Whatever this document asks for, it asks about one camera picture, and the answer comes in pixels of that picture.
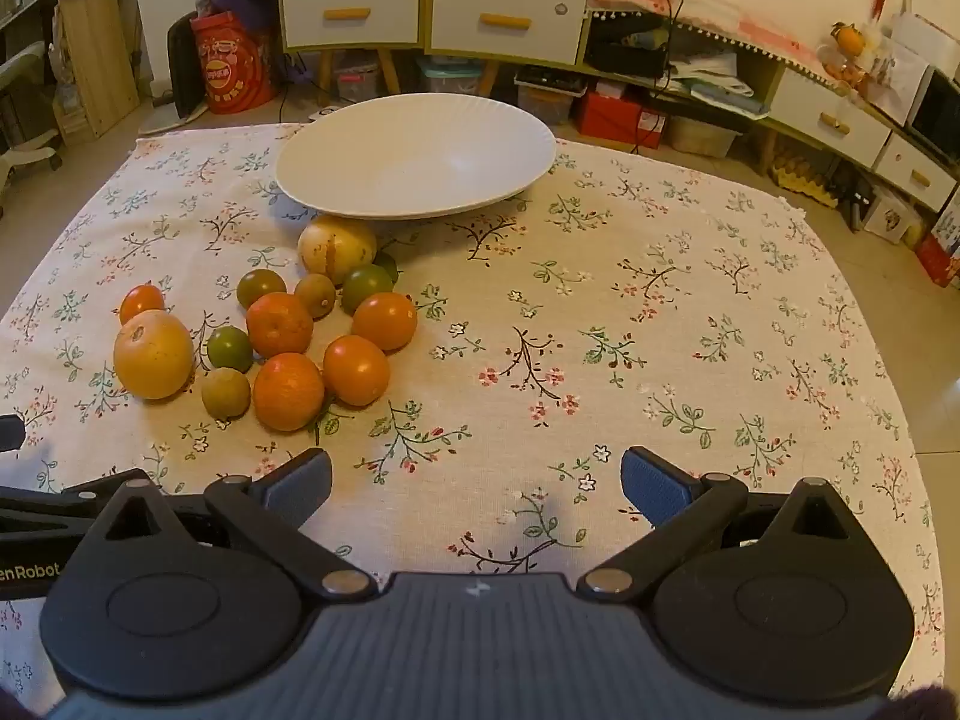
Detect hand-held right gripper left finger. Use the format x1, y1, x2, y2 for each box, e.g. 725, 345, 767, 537
88, 448, 380, 605

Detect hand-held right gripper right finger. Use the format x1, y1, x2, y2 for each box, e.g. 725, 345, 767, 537
576, 446, 872, 605

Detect rough orange mandarin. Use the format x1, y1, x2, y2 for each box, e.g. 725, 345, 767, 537
246, 292, 314, 359
253, 352, 326, 433

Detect yellow-brown round citrus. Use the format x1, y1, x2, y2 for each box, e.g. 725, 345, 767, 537
294, 273, 338, 320
200, 367, 251, 419

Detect small green tangerine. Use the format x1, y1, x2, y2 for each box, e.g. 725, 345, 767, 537
206, 325, 254, 374

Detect large yellow-orange grapefruit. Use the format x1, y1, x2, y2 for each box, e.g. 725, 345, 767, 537
113, 309, 195, 401

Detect small smooth orange tangerine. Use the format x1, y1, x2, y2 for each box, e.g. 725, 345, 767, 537
119, 283, 166, 325

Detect green-brown tangerine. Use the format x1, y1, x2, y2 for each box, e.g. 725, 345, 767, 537
237, 268, 288, 310

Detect green tangerine with leaf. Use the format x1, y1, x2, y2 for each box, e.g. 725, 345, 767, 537
341, 251, 400, 315

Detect pale yellow pomelo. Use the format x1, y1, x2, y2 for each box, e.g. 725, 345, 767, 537
298, 214, 378, 276

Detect white ribbed plate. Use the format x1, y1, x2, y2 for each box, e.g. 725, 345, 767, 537
274, 94, 557, 222

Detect floral tablecloth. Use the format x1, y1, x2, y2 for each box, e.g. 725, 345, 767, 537
0, 122, 942, 702

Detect yellow egg carton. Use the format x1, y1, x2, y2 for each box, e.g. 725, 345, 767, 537
771, 154, 839, 207

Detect clear plastic storage box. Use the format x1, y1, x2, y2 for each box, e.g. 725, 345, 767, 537
666, 114, 740, 160

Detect white printed carton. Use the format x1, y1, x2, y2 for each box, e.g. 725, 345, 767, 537
862, 191, 917, 245

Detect red gift box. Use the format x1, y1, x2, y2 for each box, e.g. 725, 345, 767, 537
916, 229, 960, 287

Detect white office chair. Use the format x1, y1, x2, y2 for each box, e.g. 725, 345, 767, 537
0, 41, 65, 220

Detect red cardboard box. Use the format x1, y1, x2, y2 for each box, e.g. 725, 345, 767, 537
576, 90, 668, 151

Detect light wooden desk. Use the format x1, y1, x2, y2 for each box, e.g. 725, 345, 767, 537
0, 0, 142, 140

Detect black lid storage box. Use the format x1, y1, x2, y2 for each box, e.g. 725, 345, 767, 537
514, 66, 587, 125

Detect black flat panel heater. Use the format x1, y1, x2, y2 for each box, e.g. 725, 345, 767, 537
146, 13, 209, 132

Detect clear storage box red label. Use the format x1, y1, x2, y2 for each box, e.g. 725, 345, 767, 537
332, 58, 380, 103

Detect white shelf drawer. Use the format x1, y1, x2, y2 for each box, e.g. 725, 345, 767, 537
769, 69, 893, 170
874, 133, 959, 212

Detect stack of folded cloths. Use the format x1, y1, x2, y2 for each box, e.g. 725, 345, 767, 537
667, 52, 770, 117

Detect red printed bag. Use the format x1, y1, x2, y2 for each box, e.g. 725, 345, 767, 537
190, 10, 277, 115

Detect black case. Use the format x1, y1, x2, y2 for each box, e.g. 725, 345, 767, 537
585, 36, 670, 80

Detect teal lid storage box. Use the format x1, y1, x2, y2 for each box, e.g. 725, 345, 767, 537
415, 56, 482, 98

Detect orange figurine decor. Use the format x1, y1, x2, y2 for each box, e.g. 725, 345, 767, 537
817, 19, 897, 91

